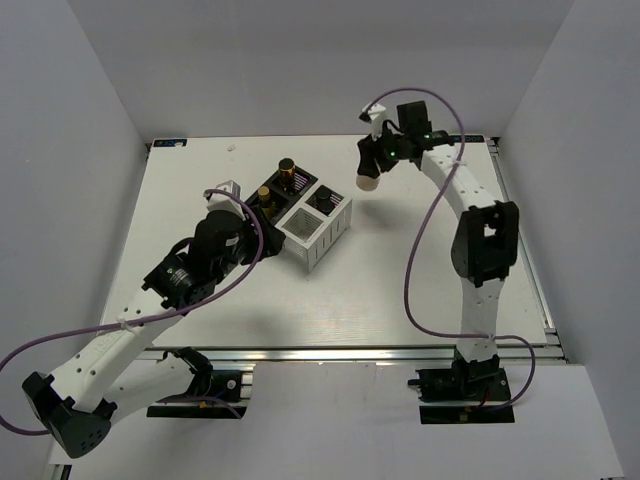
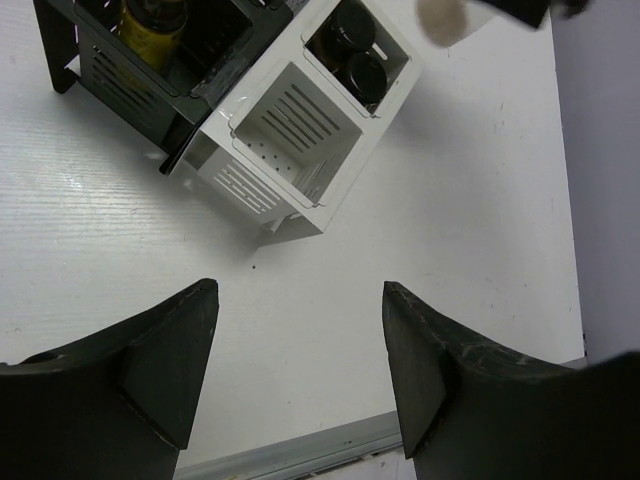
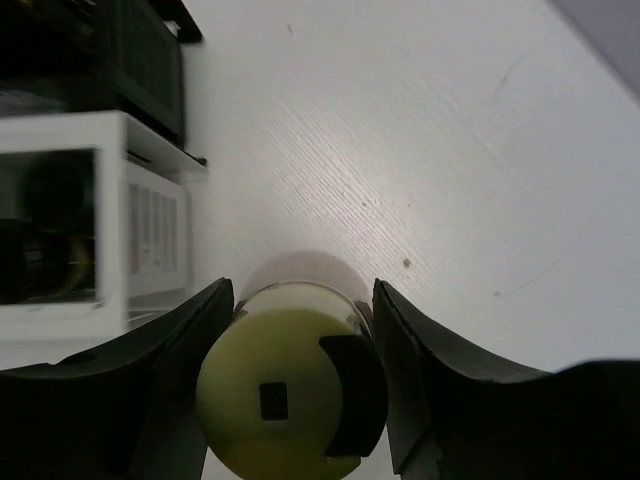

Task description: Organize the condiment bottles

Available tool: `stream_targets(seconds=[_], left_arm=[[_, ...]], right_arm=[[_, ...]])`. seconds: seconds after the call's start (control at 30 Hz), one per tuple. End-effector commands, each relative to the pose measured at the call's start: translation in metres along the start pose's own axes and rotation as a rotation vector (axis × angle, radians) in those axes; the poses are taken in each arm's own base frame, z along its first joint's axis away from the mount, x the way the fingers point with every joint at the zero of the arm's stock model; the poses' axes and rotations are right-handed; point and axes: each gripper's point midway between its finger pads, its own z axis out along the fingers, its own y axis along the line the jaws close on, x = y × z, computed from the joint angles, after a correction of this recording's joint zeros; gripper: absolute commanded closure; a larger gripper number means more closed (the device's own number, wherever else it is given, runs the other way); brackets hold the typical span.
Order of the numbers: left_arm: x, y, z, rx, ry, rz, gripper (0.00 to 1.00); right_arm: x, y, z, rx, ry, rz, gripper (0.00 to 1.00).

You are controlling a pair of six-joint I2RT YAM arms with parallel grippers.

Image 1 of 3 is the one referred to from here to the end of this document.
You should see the blue table sticker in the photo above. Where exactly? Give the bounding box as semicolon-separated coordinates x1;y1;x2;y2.
451;134;485;143
152;138;187;148

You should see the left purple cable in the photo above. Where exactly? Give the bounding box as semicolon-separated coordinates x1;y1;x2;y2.
0;187;266;435

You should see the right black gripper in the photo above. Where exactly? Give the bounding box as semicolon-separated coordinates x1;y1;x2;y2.
357;121;409;179

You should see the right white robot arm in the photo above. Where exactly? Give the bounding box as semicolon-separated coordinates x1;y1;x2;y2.
356;101;519;399

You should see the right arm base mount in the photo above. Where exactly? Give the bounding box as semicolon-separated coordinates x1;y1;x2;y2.
407;358;515;425

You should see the aluminium table front rail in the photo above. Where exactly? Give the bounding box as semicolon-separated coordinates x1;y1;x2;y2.
138;345;565;361

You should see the yellow bottle gold cap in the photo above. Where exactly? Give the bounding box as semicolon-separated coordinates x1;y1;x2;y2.
257;185;275;220

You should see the white bottle yellow cap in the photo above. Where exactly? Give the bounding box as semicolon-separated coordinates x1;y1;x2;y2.
356;174;380;192

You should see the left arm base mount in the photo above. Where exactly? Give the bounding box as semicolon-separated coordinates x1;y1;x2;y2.
146;348;249;420

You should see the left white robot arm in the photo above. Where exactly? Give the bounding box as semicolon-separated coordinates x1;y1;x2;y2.
22;207;285;459

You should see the brown spice bottle black cap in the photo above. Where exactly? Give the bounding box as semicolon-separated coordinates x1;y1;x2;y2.
314;185;335;216

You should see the left blue table sticker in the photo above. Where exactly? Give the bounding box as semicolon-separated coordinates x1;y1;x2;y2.
152;138;187;148

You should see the white two-slot organizer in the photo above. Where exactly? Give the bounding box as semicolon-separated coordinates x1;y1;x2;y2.
276;184;352;273

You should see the amber bottle orange cap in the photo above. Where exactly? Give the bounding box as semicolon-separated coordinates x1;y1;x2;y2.
278;158;295;195

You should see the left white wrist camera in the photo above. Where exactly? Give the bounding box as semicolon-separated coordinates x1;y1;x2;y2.
203;180;245;221

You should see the black two-slot organizer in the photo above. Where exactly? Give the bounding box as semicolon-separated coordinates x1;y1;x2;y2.
245;162;318;226

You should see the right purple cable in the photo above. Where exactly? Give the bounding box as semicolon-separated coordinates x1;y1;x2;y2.
360;88;537;412

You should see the right blue table sticker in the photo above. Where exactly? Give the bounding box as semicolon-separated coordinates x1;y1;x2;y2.
451;134;485;143

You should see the purple cable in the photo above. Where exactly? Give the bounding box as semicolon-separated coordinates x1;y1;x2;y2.
0;187;266;435
360;88;537;412

